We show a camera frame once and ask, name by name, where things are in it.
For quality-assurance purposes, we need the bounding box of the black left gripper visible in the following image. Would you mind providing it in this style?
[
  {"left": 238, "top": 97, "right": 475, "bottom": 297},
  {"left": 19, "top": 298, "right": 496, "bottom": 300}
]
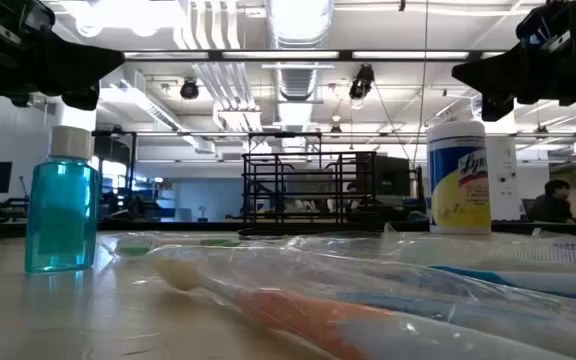
[{"left": 0, "top": 0, "right": 125, "bottom": 112}]

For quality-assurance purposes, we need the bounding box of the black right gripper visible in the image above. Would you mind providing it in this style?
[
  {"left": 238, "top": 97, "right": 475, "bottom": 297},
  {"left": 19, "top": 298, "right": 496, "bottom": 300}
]
[{"left": 451, "top": 0, "right": 576, "bottom": 123}]

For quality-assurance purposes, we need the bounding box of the blue mouthwash bottle white cap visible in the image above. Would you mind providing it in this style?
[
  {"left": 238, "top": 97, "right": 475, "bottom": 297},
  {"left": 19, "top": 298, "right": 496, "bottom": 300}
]
[{"left": 24, "top": 125, "right": 102, "bottom": 275}]

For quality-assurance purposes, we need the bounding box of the green toothbrush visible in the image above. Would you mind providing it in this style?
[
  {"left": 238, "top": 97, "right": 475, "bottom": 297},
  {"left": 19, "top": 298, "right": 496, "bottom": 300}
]
[{"left": 100, "top": 232, "right": 289, "bottom": 259}]

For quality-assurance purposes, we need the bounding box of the blue white toothbrush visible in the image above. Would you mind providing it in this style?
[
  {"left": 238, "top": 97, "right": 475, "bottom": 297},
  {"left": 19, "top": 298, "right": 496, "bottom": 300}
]
[{"left": 430, "top": 263, "right": 576, "bottom": 305}]

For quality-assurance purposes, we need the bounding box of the orange toothbrush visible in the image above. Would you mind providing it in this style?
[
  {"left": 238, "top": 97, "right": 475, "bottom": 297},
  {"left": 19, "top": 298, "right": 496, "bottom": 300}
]
[{"left": 145, "top": 244, "right": 576, "bottom": 360}]

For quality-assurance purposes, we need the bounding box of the black round ceiling spotlight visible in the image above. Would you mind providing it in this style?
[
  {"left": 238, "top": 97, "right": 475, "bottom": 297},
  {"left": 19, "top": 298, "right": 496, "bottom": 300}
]
[{"left": 179, "top": 77, "right": 200, "bottom": 100}]

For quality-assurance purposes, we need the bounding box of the Lysol wipes canister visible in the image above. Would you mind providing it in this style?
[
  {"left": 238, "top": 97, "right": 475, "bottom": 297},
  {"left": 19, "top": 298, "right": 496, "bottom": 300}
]
[{"left": 426, "top": 119, "right": 493, "bottom": 235}]

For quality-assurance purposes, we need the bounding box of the person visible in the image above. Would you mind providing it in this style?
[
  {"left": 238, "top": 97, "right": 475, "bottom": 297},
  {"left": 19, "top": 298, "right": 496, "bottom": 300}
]
[{"left": 531, "top": 178, "right": 576, "bottom": 224}]

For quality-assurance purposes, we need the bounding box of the black bar with strip lights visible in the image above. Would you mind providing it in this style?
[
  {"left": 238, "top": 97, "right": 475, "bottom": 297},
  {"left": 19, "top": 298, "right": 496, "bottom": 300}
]
[{"left": 122, "top": 48, "right": 509, "bottom": 62}]

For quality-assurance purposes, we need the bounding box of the black rack frame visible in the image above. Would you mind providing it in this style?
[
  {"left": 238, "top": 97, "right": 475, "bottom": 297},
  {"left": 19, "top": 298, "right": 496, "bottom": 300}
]
[{"left": 92, "top": 129, "right": 138, "bottom": 221}]

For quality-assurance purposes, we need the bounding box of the black overhead camera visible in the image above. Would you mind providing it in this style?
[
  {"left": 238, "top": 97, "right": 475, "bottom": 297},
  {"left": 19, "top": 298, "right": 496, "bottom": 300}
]
[{"left": 348, "top": 63, "right": 376, "bottom": 100}]

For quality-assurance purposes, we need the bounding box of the silver ceiling duct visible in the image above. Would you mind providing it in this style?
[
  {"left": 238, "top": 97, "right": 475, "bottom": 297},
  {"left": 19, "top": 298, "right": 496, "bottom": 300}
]
[{"left": 265, "top": 0, "right": 337, "bottom": 101}]

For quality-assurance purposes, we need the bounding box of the black wire caddy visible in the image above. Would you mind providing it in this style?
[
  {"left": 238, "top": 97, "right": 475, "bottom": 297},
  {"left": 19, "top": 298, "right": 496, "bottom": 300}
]
[{"left": 240, "top": 151, "right": 379, "bottom": 237}]

